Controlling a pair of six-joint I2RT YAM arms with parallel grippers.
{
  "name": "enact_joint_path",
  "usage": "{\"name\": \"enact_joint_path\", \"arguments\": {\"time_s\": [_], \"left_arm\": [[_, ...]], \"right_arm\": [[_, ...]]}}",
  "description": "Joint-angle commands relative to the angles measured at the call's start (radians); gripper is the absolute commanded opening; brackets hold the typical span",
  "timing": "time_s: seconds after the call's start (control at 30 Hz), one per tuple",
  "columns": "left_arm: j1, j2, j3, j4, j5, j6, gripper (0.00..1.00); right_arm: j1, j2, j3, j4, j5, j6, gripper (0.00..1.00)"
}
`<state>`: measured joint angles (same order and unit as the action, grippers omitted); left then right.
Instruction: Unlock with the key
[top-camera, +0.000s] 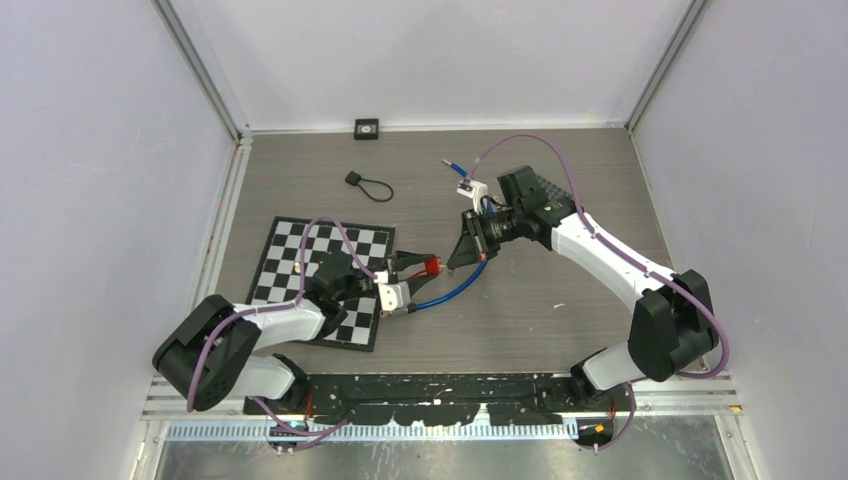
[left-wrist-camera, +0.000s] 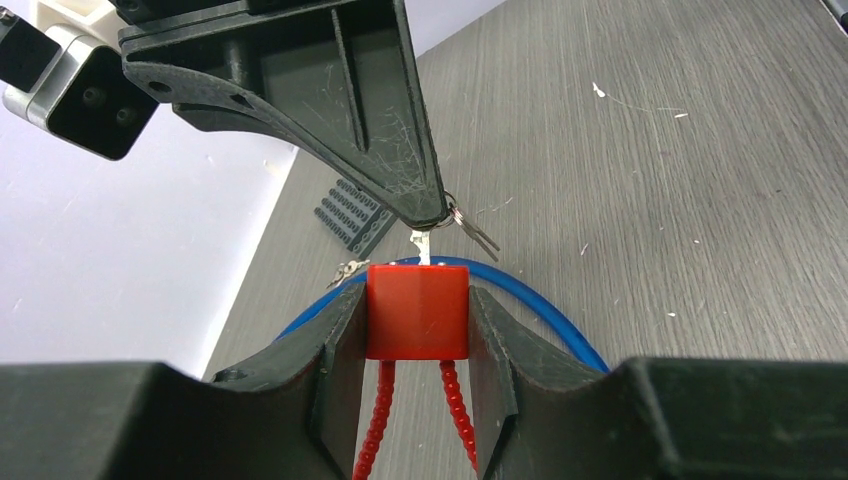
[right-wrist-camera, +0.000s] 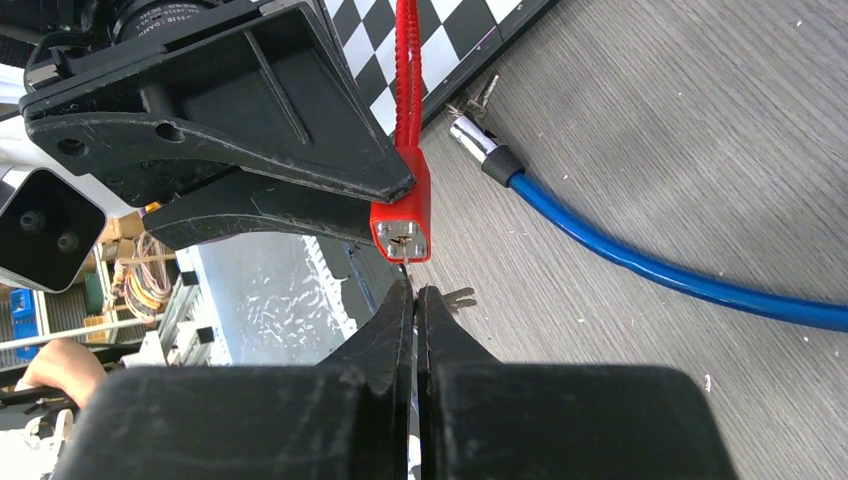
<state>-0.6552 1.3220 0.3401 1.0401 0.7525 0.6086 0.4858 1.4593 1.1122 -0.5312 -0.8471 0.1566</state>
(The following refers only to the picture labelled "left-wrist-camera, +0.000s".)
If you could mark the silver key near plate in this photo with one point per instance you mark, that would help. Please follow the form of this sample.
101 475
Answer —
347 270

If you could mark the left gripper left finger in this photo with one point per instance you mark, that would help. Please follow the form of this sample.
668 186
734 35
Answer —
290 411

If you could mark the blue cable lock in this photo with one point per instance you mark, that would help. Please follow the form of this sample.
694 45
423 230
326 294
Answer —
576 343

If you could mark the grey building plate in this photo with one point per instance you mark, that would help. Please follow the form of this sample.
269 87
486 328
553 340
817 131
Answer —
354 217

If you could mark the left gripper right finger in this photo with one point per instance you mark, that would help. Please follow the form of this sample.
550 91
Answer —
539 413

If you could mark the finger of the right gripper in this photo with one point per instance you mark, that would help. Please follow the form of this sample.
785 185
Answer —
337 79

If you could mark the red cable padlock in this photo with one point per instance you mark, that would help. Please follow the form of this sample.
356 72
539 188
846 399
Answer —
416 313

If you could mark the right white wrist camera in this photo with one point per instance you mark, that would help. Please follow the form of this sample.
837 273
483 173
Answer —
64 75

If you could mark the silver key pair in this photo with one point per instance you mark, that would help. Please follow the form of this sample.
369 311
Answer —
470 228

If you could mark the small silver key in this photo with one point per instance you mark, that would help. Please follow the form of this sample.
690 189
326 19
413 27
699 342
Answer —
421 240

